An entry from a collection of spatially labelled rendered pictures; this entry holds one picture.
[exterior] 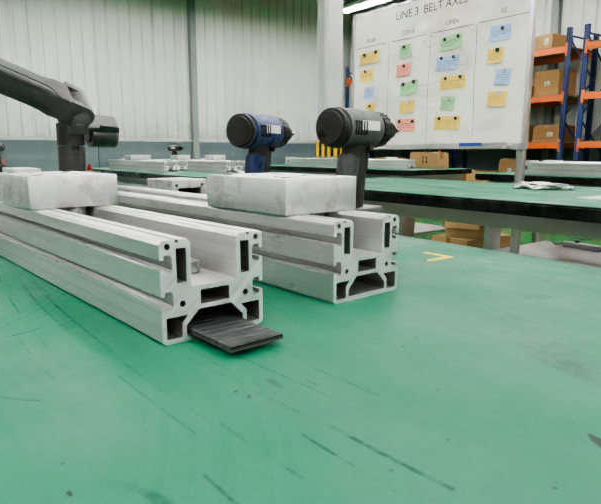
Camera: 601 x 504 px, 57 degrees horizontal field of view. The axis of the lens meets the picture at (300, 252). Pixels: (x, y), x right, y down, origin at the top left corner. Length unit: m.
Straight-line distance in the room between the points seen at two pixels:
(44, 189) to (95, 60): 12.15
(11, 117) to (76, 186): 11.60
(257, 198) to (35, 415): 0.36
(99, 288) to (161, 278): 0.13
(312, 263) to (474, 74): 3.22
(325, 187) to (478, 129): 3.10
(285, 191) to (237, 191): 0.09
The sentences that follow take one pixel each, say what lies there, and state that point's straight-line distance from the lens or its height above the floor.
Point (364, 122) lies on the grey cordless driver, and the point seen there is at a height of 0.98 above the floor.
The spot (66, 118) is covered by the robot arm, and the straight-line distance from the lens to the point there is 1.27.
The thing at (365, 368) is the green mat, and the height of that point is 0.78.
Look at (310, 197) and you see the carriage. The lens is 0.63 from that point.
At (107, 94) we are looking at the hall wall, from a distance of 12.87.
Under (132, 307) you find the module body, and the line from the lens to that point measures 0.51.
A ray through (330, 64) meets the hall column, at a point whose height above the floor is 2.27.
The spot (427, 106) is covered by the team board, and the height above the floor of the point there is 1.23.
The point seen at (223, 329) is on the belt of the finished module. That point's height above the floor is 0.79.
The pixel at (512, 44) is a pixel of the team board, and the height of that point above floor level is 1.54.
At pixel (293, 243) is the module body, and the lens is 0.61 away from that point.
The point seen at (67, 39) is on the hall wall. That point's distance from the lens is 12.80.
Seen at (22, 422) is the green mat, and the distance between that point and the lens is 0.37.
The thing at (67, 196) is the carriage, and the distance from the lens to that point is 0.76.
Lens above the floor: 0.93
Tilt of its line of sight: 10 degrees down
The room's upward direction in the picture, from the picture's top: straight up
